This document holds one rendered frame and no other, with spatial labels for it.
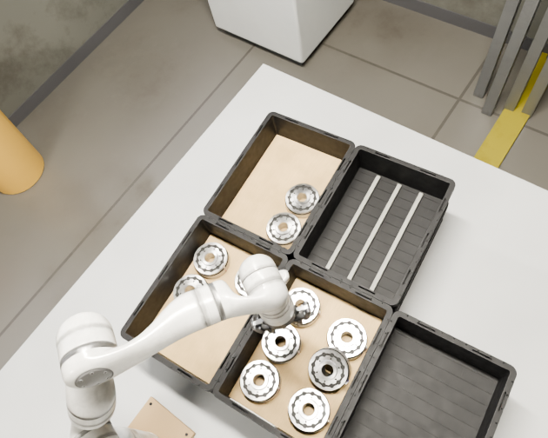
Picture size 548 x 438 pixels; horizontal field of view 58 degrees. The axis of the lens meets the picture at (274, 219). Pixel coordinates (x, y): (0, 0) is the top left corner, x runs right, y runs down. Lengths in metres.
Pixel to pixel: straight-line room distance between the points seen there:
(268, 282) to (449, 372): 0.65
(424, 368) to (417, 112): 1.66
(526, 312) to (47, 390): 1.42
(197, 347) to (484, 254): 0.89
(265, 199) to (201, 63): 1.72
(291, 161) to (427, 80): 1.44
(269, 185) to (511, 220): 0.75
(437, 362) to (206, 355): 0.60
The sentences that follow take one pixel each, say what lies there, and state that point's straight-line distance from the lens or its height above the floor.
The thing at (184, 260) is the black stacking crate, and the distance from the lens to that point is 1.46.
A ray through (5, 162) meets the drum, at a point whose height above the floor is 0.25.
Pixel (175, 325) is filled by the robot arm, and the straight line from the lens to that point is 0.86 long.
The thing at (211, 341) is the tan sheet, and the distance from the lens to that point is 1.41.
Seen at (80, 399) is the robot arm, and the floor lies 1.26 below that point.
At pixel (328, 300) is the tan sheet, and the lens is 1.39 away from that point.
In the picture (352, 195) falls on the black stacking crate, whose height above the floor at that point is 0.83.
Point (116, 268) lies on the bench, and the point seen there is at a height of 0.70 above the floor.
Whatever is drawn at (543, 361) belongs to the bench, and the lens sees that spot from 1.57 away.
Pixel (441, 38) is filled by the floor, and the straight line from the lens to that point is 3.09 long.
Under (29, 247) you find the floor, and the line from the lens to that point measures 2.87.
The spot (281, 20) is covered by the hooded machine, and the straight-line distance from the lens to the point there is 2.76.
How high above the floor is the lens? 2.16
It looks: 63 degrees down
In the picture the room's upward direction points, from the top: 19 degrees counter-clockwise
